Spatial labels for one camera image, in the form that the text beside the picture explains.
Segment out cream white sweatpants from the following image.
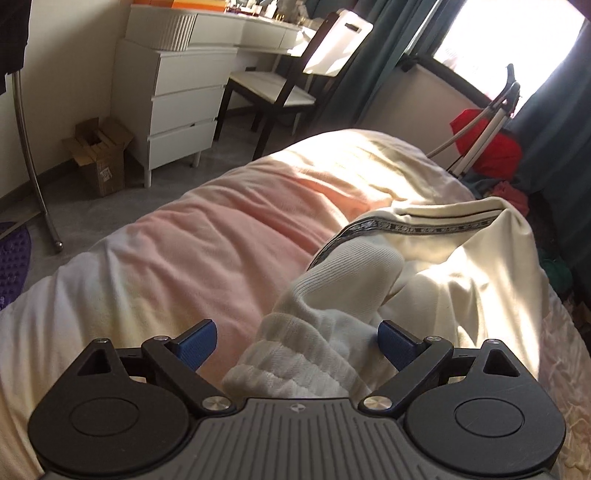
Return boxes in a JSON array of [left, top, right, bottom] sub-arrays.
[[222, 198, 546, 400]]

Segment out chrome clothes rack pole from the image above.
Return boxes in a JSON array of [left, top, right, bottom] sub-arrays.
[[10, 68, 65, 254]]

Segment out white folding tripod stand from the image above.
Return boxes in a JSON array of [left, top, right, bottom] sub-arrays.
[[427, 64, 522, 181]]

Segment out pastel pink bed quilt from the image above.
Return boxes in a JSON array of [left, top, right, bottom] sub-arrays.
[[1, 130, 590, 479]]

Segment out green crumpled garment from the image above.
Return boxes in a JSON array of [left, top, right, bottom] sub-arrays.
[[540, 256, 573, 294]]

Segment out pink crumpled garment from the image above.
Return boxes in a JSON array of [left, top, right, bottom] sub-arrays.
[[490, 181, 530, 217]]

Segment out purple bumpy floor mat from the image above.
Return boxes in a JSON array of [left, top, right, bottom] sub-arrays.
[[0, 226, 32, 310]]

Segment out red cloth bundle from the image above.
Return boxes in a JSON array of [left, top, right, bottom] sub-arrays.
[[455, 118, 522, 181]]

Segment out open brown cardboard box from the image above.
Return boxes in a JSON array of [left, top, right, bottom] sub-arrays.
[[62, 117, 133, 197]]

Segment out white chest of drawers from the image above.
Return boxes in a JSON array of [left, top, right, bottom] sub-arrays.
[[110, 39, 238, 188]]

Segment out teal curtain right side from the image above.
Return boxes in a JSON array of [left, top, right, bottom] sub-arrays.
[[510, 22, 590, 290]]

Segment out dark wood white-seat chair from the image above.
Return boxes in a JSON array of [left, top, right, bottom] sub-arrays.
[[213, 9, 373, 160]]

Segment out teal curtain beside desk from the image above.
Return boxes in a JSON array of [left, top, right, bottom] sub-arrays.
[[301, 0, 465, 137]]

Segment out white vanity desk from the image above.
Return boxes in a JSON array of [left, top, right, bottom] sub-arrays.
[[125, 5, 315, 56]]

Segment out orange box on desk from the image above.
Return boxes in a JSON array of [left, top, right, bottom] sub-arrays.
[[132, 0, 226, 12]]

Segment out dark hanging garment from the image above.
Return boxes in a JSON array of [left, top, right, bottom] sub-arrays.
[[0, 0, 32, 95]]

